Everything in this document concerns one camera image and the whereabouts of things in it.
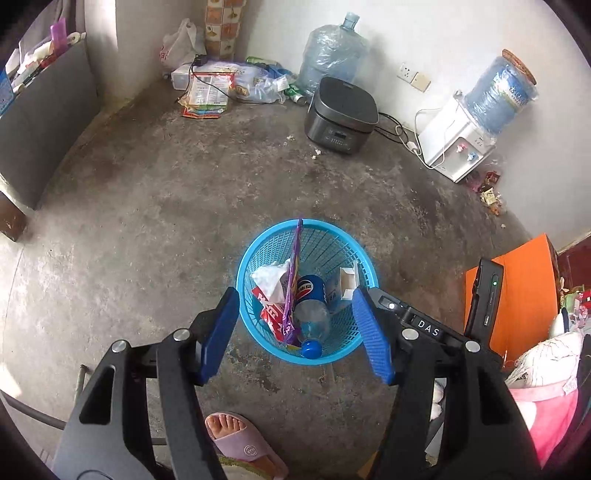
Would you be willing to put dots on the white lace cloth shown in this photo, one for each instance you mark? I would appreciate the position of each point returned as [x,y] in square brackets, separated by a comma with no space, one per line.
[545,355]

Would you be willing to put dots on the pink slipper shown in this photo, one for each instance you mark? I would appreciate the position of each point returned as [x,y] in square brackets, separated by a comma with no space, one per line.
[254,452]

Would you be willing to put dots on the clear plastic bottle blue cap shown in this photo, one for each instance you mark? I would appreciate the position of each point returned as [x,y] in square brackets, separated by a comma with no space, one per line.
[311,318]

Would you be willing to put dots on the dark grey rice cooker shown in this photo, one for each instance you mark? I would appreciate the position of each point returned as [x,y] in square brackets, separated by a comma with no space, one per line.
[341,110]

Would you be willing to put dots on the white water dispenser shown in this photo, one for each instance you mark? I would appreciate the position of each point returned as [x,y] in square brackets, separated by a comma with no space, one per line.
[450,138]

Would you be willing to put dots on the person's foot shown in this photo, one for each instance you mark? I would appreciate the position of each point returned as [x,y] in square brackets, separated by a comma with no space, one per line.
[226,427]

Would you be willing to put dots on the pink cloth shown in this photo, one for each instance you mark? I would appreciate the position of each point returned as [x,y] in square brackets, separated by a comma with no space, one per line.
[545,415]

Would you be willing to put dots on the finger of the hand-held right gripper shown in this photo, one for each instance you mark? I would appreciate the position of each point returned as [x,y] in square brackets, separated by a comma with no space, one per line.
[388,301]

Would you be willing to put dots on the small cardboard box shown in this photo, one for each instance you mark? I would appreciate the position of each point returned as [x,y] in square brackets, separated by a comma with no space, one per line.
[347,281]

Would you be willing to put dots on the empty blue water jug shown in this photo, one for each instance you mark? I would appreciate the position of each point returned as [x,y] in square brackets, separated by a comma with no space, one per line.
[330,55]

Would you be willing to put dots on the purple cup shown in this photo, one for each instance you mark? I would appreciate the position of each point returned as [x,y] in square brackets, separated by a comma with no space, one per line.
[57,36]

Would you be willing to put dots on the blue plastic mesh basket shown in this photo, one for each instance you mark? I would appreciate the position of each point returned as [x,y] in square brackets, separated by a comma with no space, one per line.
[332,244]

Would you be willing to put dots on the white wall socket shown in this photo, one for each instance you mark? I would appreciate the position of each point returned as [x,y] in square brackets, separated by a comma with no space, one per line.
[405,73]

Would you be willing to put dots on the scattered snack wrappers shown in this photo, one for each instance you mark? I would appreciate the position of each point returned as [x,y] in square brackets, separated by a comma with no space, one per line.
[485,191]

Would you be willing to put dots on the blue dispenser water bottle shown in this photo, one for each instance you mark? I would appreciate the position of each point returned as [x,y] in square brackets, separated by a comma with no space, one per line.
[501,92]

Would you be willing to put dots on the grey cabinet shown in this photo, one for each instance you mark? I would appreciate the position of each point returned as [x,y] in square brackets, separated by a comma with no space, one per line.
[51,129]

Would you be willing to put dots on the printed paper packet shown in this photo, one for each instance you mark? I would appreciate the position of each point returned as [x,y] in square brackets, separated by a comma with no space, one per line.
[205,94]

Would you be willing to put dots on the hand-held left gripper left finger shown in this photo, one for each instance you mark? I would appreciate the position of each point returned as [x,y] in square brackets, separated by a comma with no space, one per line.
[217,337]

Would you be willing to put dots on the purple yellow snack wrapper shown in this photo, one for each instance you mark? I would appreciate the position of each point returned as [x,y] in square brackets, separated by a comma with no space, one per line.
[294,277]

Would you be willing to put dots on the orange box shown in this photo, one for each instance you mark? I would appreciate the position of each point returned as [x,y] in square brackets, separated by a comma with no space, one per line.
[526,286]

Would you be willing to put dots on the beige wall plate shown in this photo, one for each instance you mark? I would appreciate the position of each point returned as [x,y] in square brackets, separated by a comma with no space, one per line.
[420,81]

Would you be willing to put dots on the red and white plastic bag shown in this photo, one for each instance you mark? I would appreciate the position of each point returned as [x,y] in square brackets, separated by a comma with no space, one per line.
[272,316]

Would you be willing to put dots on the pile of clear plastic bags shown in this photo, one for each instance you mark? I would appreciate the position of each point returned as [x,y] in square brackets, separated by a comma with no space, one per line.
[263,81]

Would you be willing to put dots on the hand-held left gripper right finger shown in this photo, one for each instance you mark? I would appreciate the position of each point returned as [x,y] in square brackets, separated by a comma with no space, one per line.
[374,337]

